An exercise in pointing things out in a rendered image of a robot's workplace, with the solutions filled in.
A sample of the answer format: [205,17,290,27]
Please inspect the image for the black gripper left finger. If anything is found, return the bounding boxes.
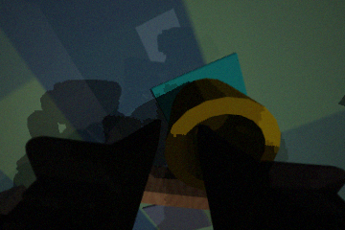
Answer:
[25,119,161,230]

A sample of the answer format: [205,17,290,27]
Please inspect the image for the brown wooden plank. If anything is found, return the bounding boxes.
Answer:
[141,165,210,210]

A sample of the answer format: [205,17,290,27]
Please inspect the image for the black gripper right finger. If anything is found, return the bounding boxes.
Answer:
[197,124,345,230]

